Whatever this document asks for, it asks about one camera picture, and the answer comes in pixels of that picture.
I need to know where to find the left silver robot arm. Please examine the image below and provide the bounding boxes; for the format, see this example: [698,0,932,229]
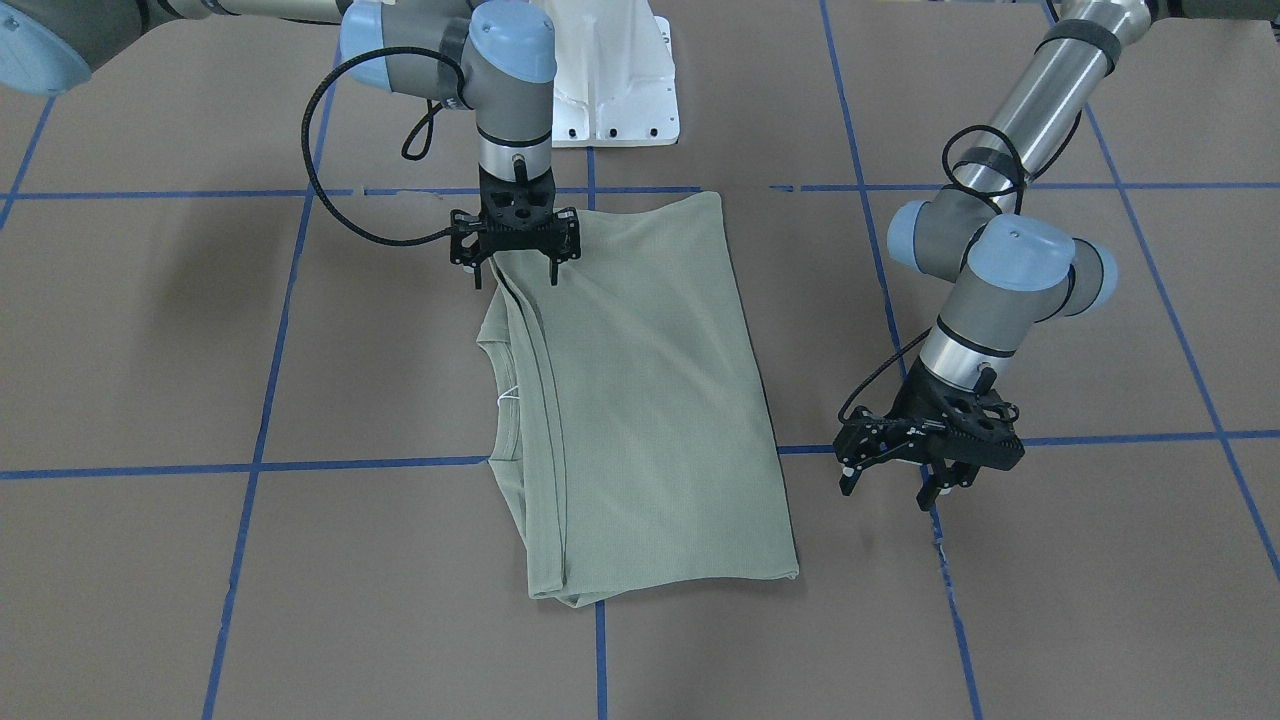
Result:
[835,1,1160,511]

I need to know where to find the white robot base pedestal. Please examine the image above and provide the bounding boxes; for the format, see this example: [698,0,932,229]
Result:
[538,1,681,149]

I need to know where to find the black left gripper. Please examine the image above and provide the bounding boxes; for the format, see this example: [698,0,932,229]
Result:
[833,365,1025,512]

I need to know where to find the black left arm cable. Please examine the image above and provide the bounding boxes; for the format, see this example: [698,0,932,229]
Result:
[838,124,1085,427]

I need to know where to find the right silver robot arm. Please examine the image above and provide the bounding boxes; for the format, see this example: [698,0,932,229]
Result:
[3,1,582,283]

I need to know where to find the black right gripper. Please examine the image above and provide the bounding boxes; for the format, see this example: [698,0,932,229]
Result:
[448,165,581,291]

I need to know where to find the white shirt tag loop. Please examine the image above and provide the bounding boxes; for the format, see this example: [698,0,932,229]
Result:
[495,386,522,407]

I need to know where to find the sage green t-shirt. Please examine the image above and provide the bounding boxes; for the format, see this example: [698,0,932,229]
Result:
[477,191,799,609]

